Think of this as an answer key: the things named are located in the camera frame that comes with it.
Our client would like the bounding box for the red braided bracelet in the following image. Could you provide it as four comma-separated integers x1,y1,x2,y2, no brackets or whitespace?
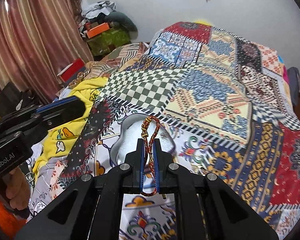
140,115,167,201

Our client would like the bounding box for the heart-shaped purple jewelry tin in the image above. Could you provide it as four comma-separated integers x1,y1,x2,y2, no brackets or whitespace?
110,113,177,168

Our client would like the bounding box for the left human hand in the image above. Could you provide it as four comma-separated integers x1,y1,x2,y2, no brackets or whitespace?
6,167,31,210

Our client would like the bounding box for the red white box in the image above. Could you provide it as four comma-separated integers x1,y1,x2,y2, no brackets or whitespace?
57,59,85,83

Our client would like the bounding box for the yellow cartoon towel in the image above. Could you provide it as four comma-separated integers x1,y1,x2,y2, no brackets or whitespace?
32,76,109,176

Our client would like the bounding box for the green patterned storage box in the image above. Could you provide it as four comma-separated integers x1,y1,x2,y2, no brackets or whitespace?
87,27,130,56

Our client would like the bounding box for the striped brown blanket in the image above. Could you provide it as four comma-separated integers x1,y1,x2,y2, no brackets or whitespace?
68,42,149,89

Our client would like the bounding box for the orange box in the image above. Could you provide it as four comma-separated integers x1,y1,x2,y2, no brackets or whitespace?
87,23,110,38

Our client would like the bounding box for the striped red curtain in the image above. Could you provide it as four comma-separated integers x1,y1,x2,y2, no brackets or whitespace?
0,0,93,103

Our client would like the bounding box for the pile of grey clothes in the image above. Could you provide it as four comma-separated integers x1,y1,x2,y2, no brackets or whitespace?
81,1,138,32

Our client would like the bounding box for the patchwork patterned bedspread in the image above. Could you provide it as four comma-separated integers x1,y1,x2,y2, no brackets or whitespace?
29,22,300,239

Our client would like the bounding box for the yellow round object behind bed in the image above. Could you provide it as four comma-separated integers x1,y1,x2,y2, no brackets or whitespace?
194,19,213,26

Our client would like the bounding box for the dark grey backpack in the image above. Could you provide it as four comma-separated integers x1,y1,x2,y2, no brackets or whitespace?
287,67,300,107

